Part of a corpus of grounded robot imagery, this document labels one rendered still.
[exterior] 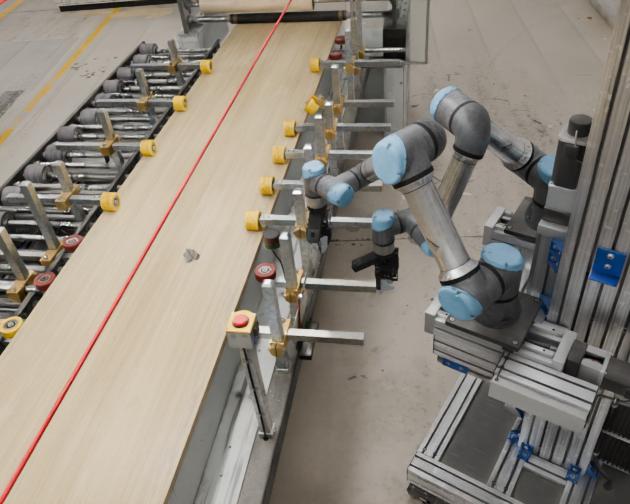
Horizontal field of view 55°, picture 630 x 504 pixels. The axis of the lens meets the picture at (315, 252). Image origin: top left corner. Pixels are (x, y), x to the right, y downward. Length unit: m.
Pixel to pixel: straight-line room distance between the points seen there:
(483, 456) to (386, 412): 0.55
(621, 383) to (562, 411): 0.19
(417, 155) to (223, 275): 0.99
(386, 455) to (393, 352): 0.58
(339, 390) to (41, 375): 1.41
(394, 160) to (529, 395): 0.76
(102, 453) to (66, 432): 0.15
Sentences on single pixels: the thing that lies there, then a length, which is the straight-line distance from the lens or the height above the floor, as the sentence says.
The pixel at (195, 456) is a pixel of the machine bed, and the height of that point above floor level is 0.72.
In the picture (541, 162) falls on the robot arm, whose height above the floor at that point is 1.27.
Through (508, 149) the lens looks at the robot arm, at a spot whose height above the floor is 1.31.
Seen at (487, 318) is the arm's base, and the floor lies 1.07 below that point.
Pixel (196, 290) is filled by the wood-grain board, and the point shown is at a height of 0.90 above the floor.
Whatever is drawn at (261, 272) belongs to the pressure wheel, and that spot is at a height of 0.91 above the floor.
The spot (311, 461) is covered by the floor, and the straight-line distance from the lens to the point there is 2.79.
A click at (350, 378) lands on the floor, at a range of 3.03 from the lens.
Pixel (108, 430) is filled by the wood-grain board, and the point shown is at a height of 0.90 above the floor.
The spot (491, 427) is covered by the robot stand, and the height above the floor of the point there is 0.21.
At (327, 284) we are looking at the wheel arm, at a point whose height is 0.86.
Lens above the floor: 2.39
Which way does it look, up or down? 40 degrees down
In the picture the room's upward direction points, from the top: 7 degrees counter-clockwise
